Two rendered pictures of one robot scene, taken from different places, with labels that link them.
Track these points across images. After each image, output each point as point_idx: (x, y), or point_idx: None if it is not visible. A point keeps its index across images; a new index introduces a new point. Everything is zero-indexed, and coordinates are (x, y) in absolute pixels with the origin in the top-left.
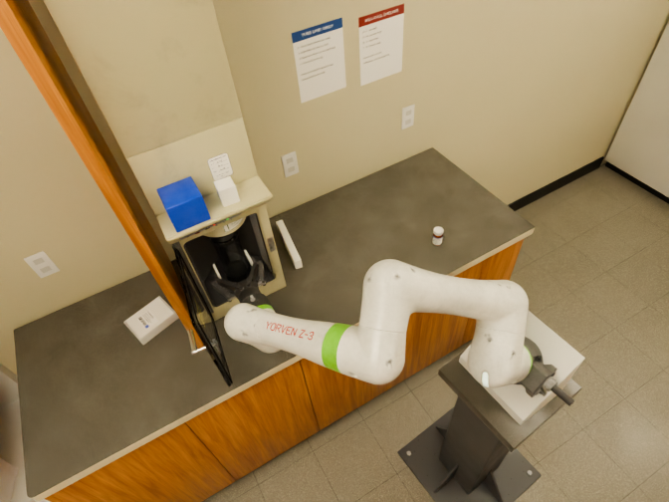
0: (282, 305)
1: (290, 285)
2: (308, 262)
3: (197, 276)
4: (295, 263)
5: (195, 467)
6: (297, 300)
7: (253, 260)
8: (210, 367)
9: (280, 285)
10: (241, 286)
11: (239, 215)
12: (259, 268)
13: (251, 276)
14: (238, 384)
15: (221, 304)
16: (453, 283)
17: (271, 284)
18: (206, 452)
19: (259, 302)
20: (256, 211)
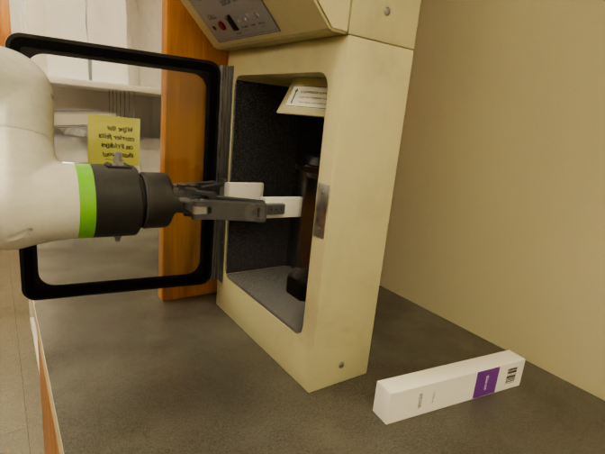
0: (242, 386)
1: (311, 400)
2: (409, 437)
3: (229, 172)
4: (377, 386)
5: (53, 450)
6: (257, 414)
7: (270, 204)
8: (113, 305)
9: (300, 369)
10: (185, 185)
11: (301, 60)
12: (239, 201)
13: (212, 192)
14: (45, 332)
15: (231, 279)
16: None
17: (289, 340)
18: (55, 444)
19: (103, 167)
20: (326, 69)
